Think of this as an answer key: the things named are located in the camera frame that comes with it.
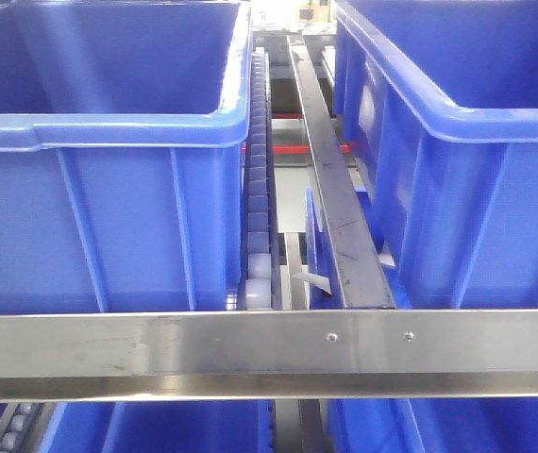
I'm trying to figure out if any blue bin below right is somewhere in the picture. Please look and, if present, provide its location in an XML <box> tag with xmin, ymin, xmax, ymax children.
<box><xmin>328</xmin><ymin>397</ymin><xmax>538</xmax><ymax>452</ymax></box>

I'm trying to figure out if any dark metal divider rail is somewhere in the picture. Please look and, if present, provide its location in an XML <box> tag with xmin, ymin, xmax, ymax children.
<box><xmin>287</xmin><ymin>35</ymin><xmax>396</xmax><ymax>310</ymax></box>

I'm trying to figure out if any steel shelf front rail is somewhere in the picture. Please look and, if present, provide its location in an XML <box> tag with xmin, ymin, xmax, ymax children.
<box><xmin>0</xmin><ymin>310</ymin><xmax>538</xmax><ymax>401</ymax></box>

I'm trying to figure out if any blue bin below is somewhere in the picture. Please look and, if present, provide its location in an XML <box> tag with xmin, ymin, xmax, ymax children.
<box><xmin>39</xmin><ymin>400</ymin><xmax>274</xmax><ymax>452</ymax></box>
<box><xmin>328</xmin><ymin>397</ymin><xmax>538</xmax><ymax>452</ymax></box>

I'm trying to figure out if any white roller conveyor track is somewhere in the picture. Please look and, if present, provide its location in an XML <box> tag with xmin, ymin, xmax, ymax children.
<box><xmin>244</xmin><ymin>47</ymin><xmax>279</xmax><ymax>310</ymax></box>

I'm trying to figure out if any large blue bin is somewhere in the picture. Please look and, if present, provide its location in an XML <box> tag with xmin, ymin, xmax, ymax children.
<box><xmin>0</xmin><ymin>1</ymin><xmax>252</xmax><ymax>314</ymax></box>
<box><xmin>334</xmin><ymin>1</ymin><xmax>538</xmax><ymax>308</ymax></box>

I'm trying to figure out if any large blue bin right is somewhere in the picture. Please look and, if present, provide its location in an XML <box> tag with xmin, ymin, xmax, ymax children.
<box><xmin>334</xmin><ymin>1</ymin><xmax>538</xmax><ymax>308</ymax></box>

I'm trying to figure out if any blue bin below left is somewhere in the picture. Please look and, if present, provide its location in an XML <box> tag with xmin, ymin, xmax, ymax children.
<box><xmin>39</xmin><ymin>400</ymin><xmax>274</xmax><ymax>452</ymax></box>

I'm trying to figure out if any large blue bin left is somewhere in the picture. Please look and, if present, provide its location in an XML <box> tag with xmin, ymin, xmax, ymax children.
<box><xmin>0</xmin><ymin>1</ymin><xmax>252</xmax><ymax>314</ymax></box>

